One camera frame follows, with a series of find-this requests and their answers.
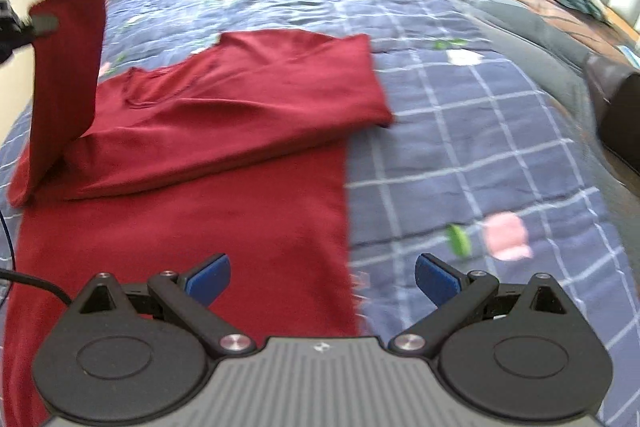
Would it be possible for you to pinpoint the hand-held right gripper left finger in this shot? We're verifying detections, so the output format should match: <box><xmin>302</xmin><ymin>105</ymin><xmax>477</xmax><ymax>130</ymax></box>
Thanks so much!
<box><xmin>70</xmin><ymin>253</ymin><xmax>257</xmax><ymax>358</ymax></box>

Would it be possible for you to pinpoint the dark brown cushion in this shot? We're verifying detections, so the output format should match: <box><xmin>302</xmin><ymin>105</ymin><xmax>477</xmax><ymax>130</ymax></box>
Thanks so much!
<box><xmin>585</xmin><ymin>53</ymin><xmax>640</xmax><ymax>165</ymax></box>

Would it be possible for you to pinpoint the dark red sweater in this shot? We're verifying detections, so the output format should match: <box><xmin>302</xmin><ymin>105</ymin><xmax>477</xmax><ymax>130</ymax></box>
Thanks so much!
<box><xmin>2</xmin><ymin>0</ymin><xmax>396</xmax><ymax>427</ymax></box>

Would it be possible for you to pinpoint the blue plaid floral blanket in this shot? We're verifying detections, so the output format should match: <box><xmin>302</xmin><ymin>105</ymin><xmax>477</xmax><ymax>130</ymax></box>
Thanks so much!
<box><xmin>0</xmin><ymin>0</ymin><xmax>638</xmax><ymax>427</ymax></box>

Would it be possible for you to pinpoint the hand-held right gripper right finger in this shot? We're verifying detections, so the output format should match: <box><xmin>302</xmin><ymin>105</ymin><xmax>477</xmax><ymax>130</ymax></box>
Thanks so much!
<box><xmin>387</xmin><ymin>253</ymin><xmax>573</xmax><ymax>358</ymax></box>

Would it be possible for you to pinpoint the grey brown quilted bedspread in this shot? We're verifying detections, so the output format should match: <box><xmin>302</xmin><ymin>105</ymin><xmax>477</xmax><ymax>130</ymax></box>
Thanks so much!
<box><xmin>370</xmin><ymin>0</ymin><xmax>640</xmax><ymax>208</ymax></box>

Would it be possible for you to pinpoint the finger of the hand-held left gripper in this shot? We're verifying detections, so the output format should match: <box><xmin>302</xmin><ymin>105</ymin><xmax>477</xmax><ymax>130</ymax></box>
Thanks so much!
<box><xmin>0</xmin><ymin>0</ymin><xmax>22</xmax><ymax>28</ymax></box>
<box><xmin>0</xmin><ymin>13</ymin><xmax>61</xmax><ymax>64</ymax></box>

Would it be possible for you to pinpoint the thin blue cable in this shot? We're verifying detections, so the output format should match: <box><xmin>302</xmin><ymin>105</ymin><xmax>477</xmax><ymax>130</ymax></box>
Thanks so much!
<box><xmin>0</xmin><ymin>206</ymin><xmax>18</xmax><ymax>270</ymax></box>

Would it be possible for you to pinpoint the black cable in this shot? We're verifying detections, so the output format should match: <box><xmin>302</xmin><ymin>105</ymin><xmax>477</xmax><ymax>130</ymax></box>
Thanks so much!
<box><xmin>0</xmin><ymin>270</ymin><xmax>73</xmax><ymax>307</ymax></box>

